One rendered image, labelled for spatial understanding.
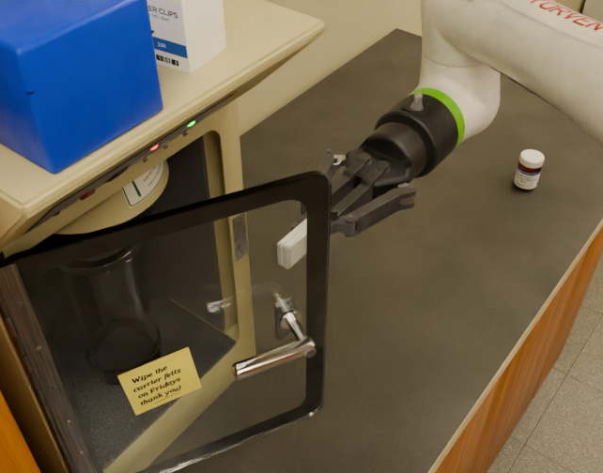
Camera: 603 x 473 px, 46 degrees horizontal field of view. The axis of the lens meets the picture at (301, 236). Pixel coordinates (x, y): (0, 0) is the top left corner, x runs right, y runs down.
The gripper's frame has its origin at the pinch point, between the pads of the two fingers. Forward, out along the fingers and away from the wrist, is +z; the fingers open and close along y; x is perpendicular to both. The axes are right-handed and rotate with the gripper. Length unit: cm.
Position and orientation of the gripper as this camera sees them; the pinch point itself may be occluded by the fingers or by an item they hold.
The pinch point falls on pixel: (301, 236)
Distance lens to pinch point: 75.1
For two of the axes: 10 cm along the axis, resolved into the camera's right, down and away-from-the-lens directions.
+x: 0.0, 7.3, 6.8
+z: -6.1, 5.4, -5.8
